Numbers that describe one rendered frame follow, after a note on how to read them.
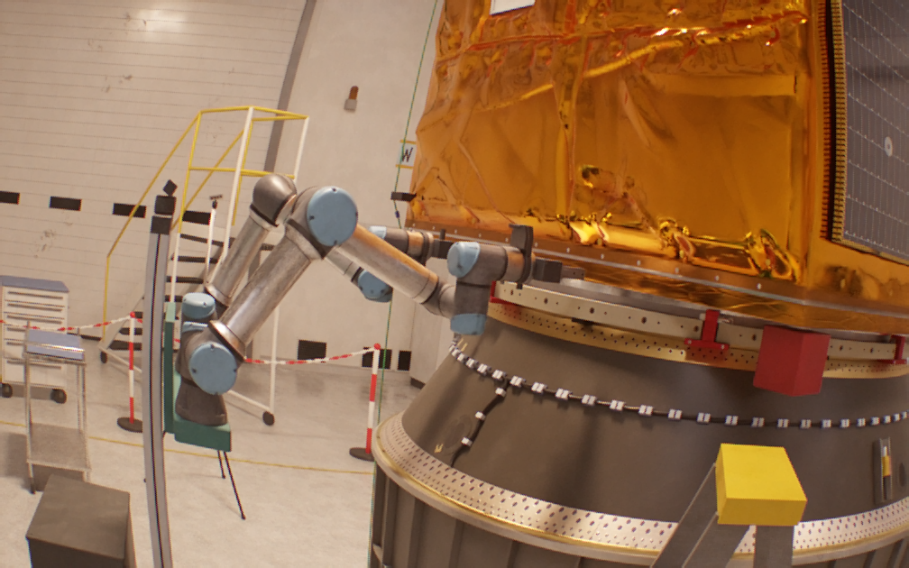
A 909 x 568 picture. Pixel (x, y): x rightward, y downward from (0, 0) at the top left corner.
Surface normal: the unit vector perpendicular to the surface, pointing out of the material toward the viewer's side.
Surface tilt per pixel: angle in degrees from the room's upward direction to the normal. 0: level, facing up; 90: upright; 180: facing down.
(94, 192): 90
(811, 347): 90
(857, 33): 90
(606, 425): 62
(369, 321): 90
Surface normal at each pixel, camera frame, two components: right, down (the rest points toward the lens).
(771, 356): -0.87, -0.10
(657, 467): -0.30, -0.47
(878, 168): 0.47, 0.11
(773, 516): -0.25, 0.01
